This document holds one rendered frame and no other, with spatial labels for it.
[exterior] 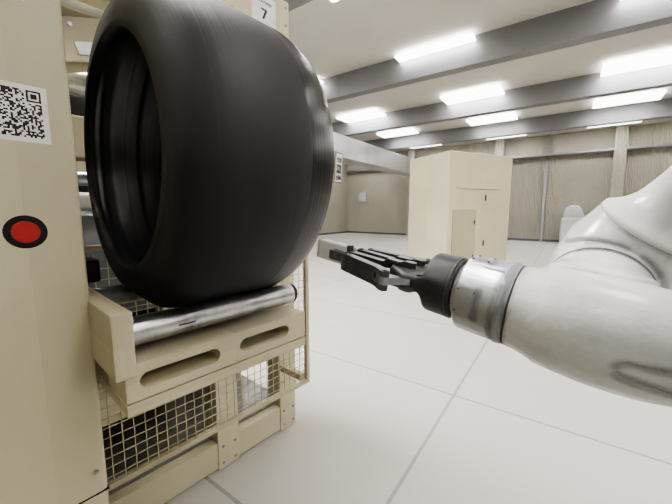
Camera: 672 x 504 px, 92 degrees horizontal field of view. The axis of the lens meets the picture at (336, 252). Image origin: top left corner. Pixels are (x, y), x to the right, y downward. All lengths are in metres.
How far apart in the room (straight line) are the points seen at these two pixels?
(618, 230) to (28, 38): 0.77
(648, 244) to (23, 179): 0.76
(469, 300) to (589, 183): 13.33
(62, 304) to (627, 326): 0.68
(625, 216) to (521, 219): 13.24
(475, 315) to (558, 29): 5.59
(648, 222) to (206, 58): 0.56
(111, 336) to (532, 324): 0.51
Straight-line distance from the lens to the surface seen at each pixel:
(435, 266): 0.40
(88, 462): 0.75
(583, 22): 5.87
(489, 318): 0.37
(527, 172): 13.76
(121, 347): 0.56
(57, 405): 0.69
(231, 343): 0.65
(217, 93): 0.51
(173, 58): 0.55
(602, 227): 0.47
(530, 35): 5.90
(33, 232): 0.62
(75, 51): 1.11
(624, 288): 0.37
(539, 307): 0.35
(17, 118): 0.63
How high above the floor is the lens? 1.09
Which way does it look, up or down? 7 degrees down
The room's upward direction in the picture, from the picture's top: straight up
